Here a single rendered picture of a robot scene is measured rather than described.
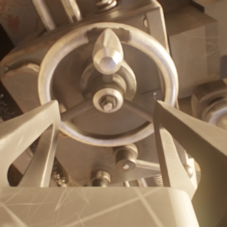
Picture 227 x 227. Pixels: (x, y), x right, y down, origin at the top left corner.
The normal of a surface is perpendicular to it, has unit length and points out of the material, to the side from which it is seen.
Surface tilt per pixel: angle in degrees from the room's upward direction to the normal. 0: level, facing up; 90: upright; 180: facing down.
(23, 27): 90
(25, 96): 90
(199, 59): 90
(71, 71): 90
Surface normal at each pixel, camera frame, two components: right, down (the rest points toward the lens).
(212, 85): -0.31, -0.76
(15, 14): 0.01, 0.60
